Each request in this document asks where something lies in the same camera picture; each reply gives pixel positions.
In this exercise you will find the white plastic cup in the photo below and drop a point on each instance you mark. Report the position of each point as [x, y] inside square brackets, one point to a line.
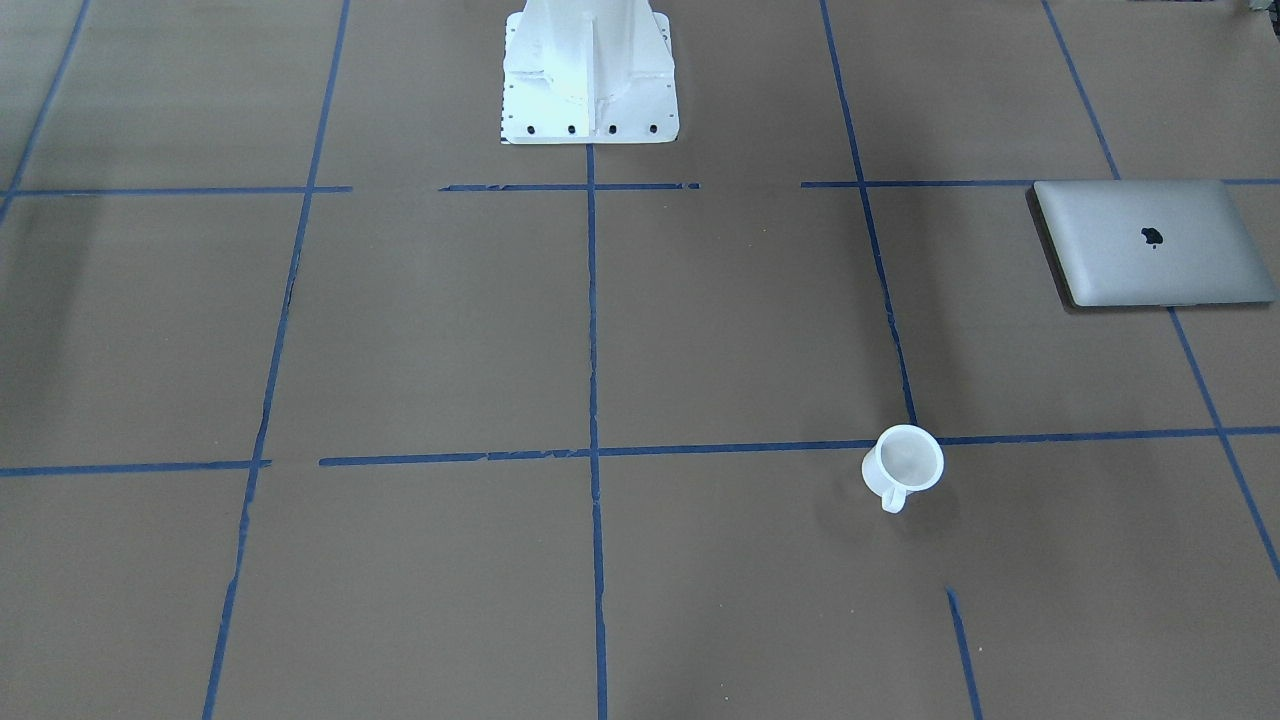
[904, 460]

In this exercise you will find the silver closed laptop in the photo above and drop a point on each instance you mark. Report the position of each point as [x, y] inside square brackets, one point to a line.
[1151, 243]

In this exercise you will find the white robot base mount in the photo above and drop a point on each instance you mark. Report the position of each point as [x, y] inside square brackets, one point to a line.
[588, 72]

